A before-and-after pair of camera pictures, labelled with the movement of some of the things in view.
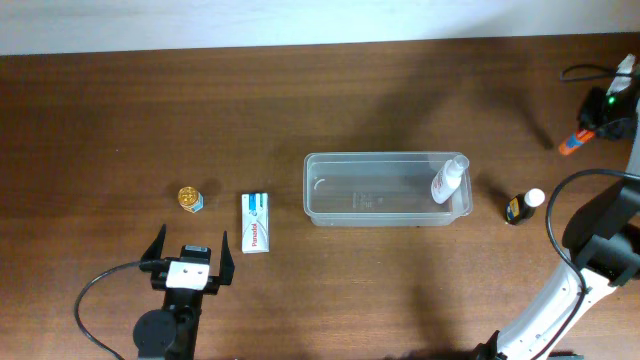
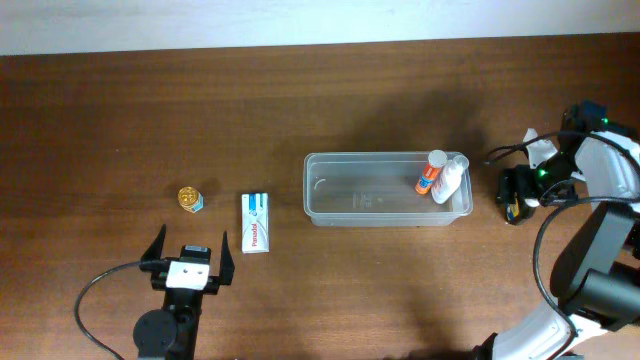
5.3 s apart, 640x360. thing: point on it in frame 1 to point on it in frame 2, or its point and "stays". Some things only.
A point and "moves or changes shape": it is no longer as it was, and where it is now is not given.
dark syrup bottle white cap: (522, 206) stays
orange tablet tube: (579, 137) moves or changes shape
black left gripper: (150, 261) stays
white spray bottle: (448, 178) stays
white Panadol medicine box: (255, 223) stays
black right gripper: (590, 118) to (506, 183)
